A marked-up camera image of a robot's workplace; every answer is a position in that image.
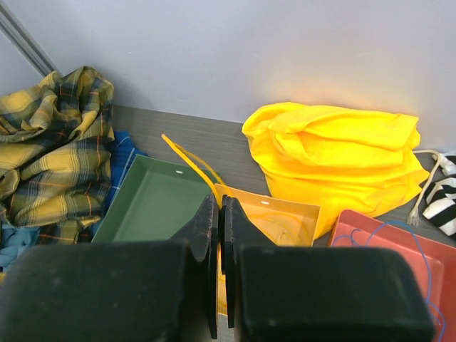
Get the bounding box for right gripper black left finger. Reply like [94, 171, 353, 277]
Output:
[1, 195, 219, 341]

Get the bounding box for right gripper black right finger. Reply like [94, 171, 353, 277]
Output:
[222, 196, 435, 341]

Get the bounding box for yellow plastic tray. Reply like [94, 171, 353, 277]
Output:
[213, 183, 321, 316]

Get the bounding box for green plastic tray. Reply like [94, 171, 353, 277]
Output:
[92, 155, 212, 244]

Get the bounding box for blue towel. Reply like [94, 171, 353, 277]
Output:
[88, 130, 149, 236]

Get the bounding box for yellow cloth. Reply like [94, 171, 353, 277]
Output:
[242, 102, 429, 238]

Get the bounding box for red orange plastic tray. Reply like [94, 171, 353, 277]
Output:
[328, 210, 455, 341]

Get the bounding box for yellow plaid flannel shirt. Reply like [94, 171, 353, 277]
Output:
[1, 66, 114, 244]

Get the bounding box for black white striped cloth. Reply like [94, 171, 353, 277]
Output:
[407, 150, 455, 240]

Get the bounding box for blue wires in red tray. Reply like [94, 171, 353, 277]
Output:
[333, 220, 448, 342]

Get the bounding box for left aluminium corner rail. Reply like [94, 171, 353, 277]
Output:
[0, 1, 58, 76]

